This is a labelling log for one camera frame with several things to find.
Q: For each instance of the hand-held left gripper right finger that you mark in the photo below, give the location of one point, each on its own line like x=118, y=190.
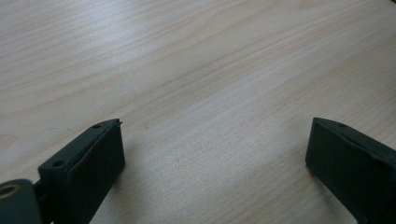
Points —
x=351, y=168

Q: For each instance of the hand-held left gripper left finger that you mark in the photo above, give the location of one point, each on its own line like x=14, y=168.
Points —
x=90, y=168

